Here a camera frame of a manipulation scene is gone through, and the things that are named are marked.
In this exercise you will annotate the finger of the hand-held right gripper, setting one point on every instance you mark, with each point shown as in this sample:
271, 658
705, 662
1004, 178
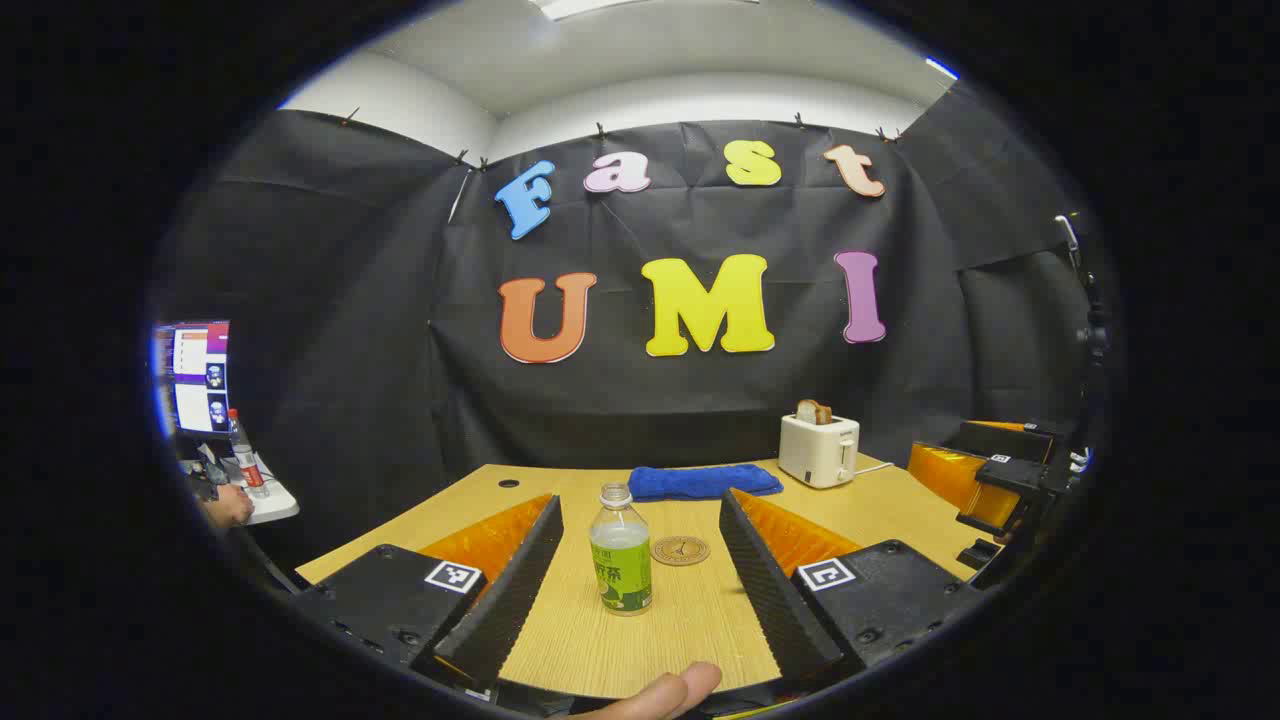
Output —
1005, 440
950, 475

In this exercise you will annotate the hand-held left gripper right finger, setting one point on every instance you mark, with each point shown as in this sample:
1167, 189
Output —
772, 600

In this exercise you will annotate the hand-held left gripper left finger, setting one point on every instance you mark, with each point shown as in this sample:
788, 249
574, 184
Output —
508, 600

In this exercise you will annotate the round cork coaster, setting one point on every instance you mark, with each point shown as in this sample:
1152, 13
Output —
680, 550

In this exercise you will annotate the green label water bottle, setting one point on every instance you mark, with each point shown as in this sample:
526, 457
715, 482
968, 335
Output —
621, 560

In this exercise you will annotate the red cap plastic bottle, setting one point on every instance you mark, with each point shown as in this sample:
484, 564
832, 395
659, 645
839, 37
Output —
247, 460

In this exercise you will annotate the white toaster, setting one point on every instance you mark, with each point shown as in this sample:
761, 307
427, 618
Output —
818, 455

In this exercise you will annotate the blue towel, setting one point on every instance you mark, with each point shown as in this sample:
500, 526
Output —
700, 482

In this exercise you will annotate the black stand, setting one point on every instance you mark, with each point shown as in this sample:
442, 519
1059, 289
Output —
1090, 330

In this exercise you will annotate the toasted bread slice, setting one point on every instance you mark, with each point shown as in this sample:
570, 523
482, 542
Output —
813, 412

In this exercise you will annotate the black backdrop cloth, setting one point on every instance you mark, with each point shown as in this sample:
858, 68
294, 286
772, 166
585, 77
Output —
400, 380

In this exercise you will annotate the computer monitor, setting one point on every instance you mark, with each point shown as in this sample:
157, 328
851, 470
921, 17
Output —
200, 375

